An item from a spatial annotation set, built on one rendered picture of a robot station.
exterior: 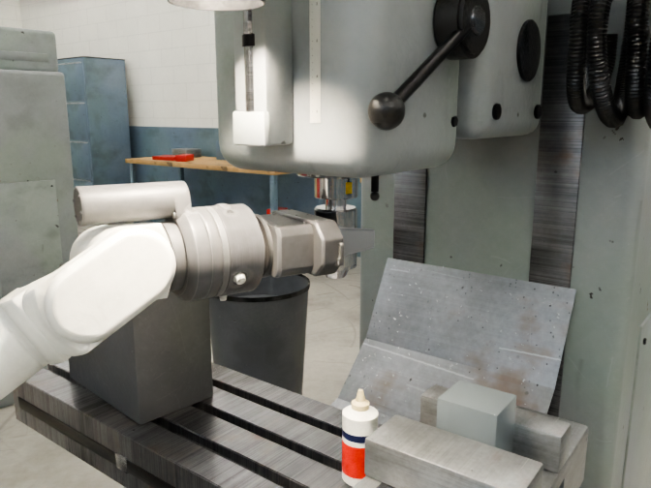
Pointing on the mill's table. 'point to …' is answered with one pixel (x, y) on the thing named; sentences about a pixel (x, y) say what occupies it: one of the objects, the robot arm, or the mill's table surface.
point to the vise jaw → (443, 459)
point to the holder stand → (152, 360)
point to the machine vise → (527, 442)
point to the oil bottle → (353, 449)
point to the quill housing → (350, 91)
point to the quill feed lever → (448, 35)
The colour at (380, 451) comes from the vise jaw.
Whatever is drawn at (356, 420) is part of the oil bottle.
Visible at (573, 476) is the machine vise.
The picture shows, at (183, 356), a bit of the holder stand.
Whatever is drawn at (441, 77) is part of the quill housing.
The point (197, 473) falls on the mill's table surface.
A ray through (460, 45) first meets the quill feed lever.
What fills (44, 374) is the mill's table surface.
